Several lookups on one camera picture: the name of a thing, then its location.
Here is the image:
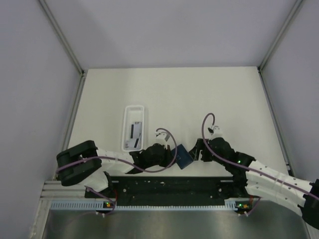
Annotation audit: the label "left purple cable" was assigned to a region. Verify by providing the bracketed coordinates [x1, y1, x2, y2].
[56, 127, 178, 217]

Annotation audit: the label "cards in basket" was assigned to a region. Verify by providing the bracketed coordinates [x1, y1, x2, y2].
[125, 138, 141, 150]
[129, 121, 143, 138]

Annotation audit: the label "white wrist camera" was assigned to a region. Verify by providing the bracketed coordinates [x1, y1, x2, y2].
[155, 131, 170, 149]
[208, 125, 223, 140]

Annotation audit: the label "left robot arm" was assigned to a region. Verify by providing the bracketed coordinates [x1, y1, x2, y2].
[56, 140, 177, 198]

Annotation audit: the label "lower cards in basket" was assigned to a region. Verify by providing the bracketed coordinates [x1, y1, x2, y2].
[125, 138, 141, 150]

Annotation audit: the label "left aluminium frame post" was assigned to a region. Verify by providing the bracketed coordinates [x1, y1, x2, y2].
[37, 0, 85, 75]

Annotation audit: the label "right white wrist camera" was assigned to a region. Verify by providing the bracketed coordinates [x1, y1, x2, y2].
[208, 125, 223, 140]

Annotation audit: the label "aluminium frame post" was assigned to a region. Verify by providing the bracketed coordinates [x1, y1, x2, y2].
[37, 0, 85, 75]
[258, 0, 306, 73]

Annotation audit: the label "purple cable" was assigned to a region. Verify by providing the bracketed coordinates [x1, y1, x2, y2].
[56, 127, 178, 217]
[201, 113, 319, 216]

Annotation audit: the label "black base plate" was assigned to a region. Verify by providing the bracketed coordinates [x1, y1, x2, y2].
[84, 175, 262, 206]

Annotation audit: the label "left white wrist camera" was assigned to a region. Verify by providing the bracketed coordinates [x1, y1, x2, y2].
[155, 131, 170, 149]

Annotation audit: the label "blue card holder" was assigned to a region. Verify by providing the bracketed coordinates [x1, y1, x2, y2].
[171, 144, 194, 170]

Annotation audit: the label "white plastic basket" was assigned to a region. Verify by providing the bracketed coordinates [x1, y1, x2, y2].
[121, 105, 145, 152]

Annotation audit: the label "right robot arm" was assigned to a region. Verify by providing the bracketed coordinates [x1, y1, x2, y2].
[189, 137, 319, 229]

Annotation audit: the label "right aluminium frame post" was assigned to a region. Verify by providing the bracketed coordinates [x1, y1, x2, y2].
[258, 0, 306, 73]

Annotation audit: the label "upper cards in basket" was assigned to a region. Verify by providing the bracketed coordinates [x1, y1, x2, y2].
[129, 121, 143, 138]

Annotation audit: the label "grey slotted cable duct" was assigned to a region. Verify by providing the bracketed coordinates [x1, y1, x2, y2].
[50, 200, 250, 211]

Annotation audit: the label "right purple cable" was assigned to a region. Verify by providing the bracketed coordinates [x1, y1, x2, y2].
[201, 113, 319, 216]

